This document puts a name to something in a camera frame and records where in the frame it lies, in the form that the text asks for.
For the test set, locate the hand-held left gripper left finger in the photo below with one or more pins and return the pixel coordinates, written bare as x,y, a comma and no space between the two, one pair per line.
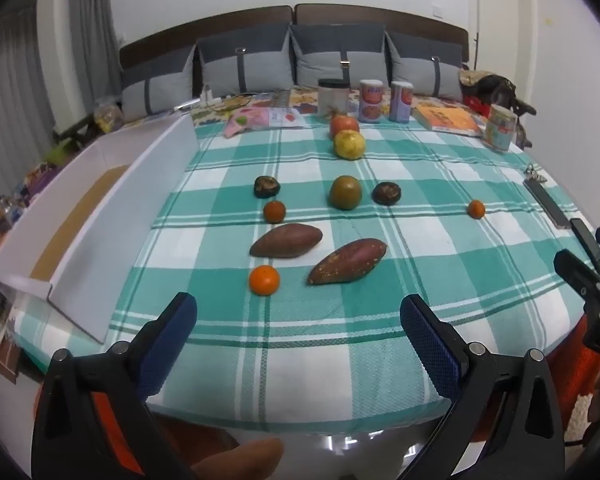
172,342

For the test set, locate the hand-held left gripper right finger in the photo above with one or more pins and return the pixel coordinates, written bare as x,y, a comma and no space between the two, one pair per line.
430,347

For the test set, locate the large orange tangerine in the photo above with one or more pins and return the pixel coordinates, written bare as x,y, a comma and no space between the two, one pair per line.
264,280

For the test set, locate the spotted purple sweet potato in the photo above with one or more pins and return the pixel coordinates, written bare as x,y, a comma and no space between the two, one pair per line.
347,261

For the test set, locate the white cardboard box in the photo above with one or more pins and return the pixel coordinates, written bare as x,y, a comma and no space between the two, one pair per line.
145,200

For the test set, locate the smooth purple sweet potato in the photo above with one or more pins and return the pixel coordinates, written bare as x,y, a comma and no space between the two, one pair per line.
286,241

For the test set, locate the green brown round fruit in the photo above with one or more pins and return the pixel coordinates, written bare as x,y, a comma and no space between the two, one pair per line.
345,192

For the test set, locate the red apple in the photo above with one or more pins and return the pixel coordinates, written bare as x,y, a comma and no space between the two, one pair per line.
344,124

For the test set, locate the black phone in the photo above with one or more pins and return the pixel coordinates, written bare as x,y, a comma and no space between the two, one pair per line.
589,246

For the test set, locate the orange red cloth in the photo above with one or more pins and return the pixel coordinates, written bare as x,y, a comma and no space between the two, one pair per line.
570,365

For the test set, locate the small orange tangerine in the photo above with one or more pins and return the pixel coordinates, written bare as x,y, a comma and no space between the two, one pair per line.
476,209
274,211

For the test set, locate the printed jar with white lid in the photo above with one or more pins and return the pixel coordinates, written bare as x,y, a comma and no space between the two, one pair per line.
500,129

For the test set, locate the dark brown mangosteen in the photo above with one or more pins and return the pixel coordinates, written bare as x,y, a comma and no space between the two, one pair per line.
266,187
386,193

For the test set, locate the dark clothes pile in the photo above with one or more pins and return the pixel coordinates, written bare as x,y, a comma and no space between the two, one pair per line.
495,87

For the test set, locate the orange book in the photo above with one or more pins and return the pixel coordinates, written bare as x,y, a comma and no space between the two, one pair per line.
447,119

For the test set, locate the yellow round fruit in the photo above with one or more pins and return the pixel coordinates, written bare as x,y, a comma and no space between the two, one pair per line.
350,146

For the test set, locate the green toy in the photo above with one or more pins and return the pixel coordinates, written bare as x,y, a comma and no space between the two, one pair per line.
60,152

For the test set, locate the pink floral packet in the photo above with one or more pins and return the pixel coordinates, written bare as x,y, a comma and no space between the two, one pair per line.
247,121

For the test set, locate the yellow bag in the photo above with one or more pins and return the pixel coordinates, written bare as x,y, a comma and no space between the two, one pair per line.
106,116

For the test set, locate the white door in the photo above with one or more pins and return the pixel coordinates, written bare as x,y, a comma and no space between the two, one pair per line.
500,20

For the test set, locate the printed tin can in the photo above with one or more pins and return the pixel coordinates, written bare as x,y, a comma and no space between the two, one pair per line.
371,102
401,102

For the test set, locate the pale printed packet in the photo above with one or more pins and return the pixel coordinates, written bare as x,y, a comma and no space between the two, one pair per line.
284,117

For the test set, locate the clear jar with black lid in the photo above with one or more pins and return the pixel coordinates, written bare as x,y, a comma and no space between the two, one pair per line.
333,100

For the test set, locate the brown headboard panel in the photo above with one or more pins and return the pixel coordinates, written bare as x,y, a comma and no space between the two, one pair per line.
405,19
180,35

